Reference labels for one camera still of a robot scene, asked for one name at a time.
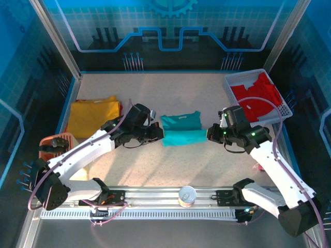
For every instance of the yellow t-shirt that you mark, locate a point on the yellow t-shirt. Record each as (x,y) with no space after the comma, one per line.
(88,116)

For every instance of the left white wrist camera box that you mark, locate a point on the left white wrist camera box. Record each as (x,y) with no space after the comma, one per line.
(152,115)

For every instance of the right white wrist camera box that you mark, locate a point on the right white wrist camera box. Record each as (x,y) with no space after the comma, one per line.
(222,118)

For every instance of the tin can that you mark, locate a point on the tin can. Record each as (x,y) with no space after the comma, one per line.
(186,196)

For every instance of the orange plastic basket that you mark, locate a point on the orange plastic basket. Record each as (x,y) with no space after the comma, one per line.
(69,140)

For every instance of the black tool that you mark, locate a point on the black tool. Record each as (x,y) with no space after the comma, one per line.
(58,142)

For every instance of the green t-shirt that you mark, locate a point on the green t-shirt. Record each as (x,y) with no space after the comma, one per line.
(183,129)

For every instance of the white plastic basket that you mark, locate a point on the white plastic basket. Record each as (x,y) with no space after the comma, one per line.
(232,80)

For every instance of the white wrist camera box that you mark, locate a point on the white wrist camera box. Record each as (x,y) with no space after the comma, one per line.
(152,115)
(222,118)

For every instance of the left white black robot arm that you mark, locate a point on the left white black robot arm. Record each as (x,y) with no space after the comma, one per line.
(82,155)

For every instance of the aluminium mounting rail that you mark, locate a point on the aluminium mounting rail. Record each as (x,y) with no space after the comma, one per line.
(155,196)

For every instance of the aluminium frame post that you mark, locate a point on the aluminium frame post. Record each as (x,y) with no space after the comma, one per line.
(284,36)
(54,38)

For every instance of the grey metal panel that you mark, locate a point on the grey metal panel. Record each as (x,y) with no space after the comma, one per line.
(168,235)

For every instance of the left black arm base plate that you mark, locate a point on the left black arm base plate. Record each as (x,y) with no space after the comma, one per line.
(119,196)

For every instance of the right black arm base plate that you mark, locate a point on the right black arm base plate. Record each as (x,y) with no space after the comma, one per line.
(225,197)

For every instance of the black connector box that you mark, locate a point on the black connector box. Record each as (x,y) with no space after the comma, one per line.
(243,217)
(99,213)

